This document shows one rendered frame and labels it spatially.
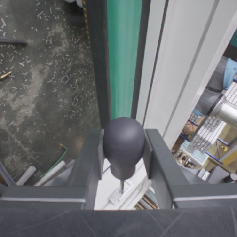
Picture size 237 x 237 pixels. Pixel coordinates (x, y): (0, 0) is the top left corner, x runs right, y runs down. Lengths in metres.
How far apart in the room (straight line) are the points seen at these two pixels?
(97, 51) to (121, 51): 0.03
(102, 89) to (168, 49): 0.09
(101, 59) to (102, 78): 0.03
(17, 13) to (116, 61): 0.92
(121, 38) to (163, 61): 0.08
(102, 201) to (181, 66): 0.24
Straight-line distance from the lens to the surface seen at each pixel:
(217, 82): 0.80
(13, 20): 1.07
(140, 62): 0.25
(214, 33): 0.19
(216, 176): 0.45
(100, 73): 0.21
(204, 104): 0.83
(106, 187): 0.32
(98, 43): 0.19
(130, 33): 0.18
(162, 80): 0.25
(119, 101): 0.22
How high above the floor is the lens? 0.96
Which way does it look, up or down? 24 degrees down
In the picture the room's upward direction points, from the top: 127 degrees clockwise
